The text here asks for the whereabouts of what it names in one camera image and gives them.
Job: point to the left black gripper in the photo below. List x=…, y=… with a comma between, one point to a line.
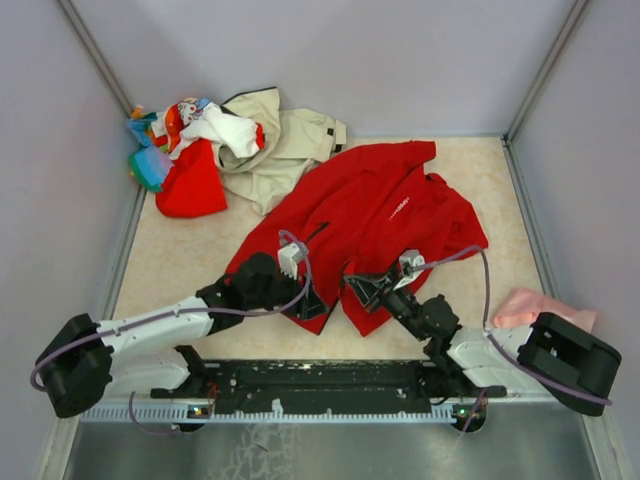
x=308, y=306

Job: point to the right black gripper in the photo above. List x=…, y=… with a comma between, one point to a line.
x=372, y=287

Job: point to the red zip jacket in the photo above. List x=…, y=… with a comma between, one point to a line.
x=359, y=211

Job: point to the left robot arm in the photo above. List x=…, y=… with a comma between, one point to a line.
x=88, y=361

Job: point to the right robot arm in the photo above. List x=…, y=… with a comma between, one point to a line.
x=552, y=354

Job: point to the beige jacket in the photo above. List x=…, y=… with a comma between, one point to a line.
x=296, y=141

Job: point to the pink cloth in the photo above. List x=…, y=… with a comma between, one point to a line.
x=523, y=305

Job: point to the red cloth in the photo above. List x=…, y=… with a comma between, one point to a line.
x=192, y=187

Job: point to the colourful striped cloth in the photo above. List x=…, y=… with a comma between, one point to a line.
x=149, y=165

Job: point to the white printed shirt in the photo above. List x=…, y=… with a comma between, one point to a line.
x=192, y=119

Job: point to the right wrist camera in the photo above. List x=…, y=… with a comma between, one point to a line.
x=411, y=262

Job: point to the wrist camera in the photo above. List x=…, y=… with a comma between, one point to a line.
x=411, y=262
x=292, y=255

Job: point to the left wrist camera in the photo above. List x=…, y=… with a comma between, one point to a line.
x=292, y=255

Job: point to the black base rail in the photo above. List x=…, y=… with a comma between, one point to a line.
x=318, y=387

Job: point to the aluminium frame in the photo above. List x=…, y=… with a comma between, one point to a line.
x=560, y=434

